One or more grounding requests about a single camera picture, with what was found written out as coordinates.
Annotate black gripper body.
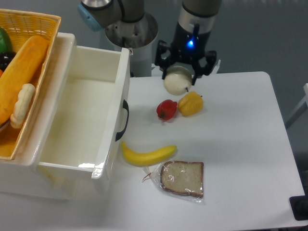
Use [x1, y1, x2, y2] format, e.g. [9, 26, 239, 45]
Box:
[168, 23, 209, 66]

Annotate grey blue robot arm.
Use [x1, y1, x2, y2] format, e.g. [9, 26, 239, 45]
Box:
[77, 0, 222, 83]

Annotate white open upper drawer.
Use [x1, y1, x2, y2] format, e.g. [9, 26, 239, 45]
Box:
[37, 45, 130, 180]

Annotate white drawer cabinet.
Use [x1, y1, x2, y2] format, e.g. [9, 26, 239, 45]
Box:
[0, 33, 118, 199]

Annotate red bell pepper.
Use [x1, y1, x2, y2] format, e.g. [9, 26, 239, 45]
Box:
[156, 99, 178, 121]

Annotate yellow bell pepper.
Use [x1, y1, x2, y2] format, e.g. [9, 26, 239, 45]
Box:
[178, 91, 204, 116]

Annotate yellow banana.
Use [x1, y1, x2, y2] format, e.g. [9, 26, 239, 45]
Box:
[121, 142, 177, 166]

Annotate white table leg at right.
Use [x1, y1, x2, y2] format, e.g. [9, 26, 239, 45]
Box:
[284, 83, 308, 129]

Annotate bread slice in plastic bag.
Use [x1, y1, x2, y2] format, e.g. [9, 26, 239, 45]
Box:
[142, 160, 205, 204]

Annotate orange baguette loaf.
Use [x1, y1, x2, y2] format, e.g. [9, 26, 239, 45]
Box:
[0, 36, 49, 123]

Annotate cream pastry piece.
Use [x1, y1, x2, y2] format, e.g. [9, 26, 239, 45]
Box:
[10, 83, 35, 129]

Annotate yellow wicker basket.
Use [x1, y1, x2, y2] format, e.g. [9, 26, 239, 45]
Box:
[0, 9, 61, 160]

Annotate dark purple grapes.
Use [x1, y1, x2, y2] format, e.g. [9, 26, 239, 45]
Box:
[0, 51, 16, 71]

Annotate green bell pepper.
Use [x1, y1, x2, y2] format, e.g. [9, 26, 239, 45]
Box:
[0, 27, 13, 53]

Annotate black device at table edge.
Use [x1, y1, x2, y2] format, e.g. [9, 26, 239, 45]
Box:
[289, 195, 308, 221]

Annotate white metal frame bracket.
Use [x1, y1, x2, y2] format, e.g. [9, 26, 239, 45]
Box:
[151, 59, 221, 77]

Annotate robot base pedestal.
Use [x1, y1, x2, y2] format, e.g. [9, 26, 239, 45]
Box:
[105, 12, 158, 77]

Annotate black drawer handle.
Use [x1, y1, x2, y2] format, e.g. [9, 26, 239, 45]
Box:
[115, 100, 130, 141]

